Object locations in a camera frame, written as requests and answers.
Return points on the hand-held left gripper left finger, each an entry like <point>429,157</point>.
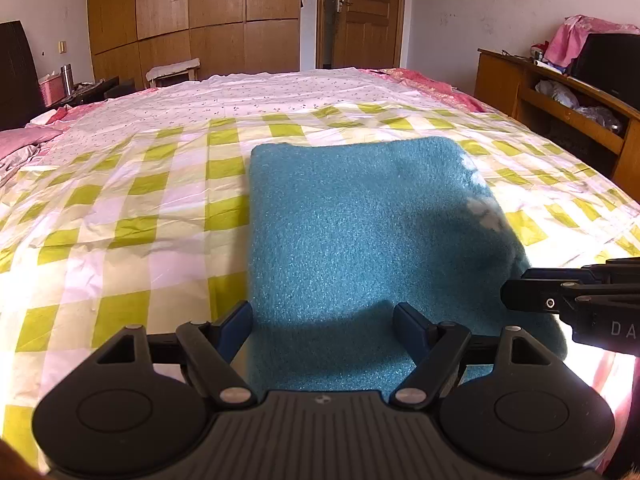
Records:
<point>237,325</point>

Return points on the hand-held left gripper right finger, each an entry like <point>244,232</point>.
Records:
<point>410,325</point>

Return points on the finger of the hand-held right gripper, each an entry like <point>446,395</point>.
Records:
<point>530,292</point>
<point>620,269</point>

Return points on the blue sweater with white flowers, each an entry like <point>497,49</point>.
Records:
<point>360,230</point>

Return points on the pink patterned cloth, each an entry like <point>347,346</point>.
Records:
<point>617,375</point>

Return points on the grey plastic bag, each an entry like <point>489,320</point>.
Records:
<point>602,119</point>

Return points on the yellow checked bed sheet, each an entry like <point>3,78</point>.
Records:
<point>125,220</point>

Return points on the white plastic bag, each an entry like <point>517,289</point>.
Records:
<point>557,94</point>

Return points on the black monitor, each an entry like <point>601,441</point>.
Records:
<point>610,65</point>

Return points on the wooden desk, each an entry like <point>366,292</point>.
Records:
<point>500,85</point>

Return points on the pink embroidered quilt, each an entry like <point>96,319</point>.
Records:
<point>440,90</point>

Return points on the white floral bed sheet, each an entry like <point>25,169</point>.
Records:
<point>240,95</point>

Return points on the pink cloth on desk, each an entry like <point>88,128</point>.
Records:
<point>565,40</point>

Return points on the stool with white cloth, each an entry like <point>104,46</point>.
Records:
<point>172,67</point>

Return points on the dark nightstand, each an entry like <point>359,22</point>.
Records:
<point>107,87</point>

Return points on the pale patterned bedding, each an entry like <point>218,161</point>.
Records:
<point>15,165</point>

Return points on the red cloth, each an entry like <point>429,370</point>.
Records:
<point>59,110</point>

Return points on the pink pillow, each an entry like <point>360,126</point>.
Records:
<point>27,140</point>

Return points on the metal thermos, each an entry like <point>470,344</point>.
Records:
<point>67,80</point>

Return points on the pink plastic box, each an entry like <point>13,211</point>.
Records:
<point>51,90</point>

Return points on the wooden door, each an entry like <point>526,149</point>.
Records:
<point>370,15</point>

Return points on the wooden wardrobe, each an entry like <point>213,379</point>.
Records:
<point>200,10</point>

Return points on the dark wooden headboard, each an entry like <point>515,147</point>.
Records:
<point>17,75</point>

